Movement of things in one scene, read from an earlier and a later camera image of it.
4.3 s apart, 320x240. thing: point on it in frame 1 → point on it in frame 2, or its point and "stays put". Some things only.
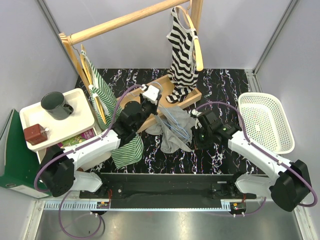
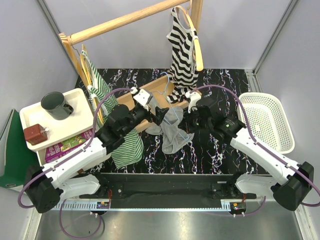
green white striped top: (107, 108) stays put
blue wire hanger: (186, 135) → (165, 92)
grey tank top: (174, 125) stays put
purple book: (77, 139) stays put
